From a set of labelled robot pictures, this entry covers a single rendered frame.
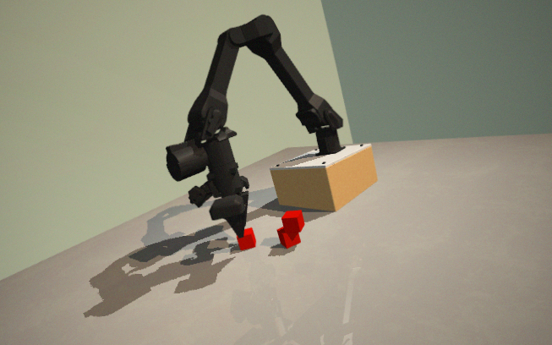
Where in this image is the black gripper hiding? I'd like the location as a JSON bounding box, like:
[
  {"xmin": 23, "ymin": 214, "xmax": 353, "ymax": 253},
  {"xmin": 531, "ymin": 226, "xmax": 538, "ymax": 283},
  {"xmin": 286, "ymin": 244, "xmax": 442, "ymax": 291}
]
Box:
[{"xmin": 207, "ymin": 160, "xmax": 249, "ymax": 238}]

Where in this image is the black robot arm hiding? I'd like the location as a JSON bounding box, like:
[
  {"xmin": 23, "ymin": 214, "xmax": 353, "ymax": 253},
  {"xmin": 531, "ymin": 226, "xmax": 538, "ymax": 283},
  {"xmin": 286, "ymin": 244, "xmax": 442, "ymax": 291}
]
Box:
[{"xmin": 166, "ymin": 14, "xmax": 346, "ymax": 208}]

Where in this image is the red cube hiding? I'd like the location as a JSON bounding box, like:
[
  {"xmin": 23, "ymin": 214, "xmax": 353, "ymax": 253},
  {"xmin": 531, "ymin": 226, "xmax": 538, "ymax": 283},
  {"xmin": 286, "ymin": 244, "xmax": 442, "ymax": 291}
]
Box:
[
  {"xmin": 281, "ymin": 211, "xmax": 305, "ymax": 233},
  {"xmin": 237, "ymin": 228, "xmax": 256, "ymax": 250},
  {"xmin": 277, "ymin": 227, "xmax": 301, "ymax": 248}
]

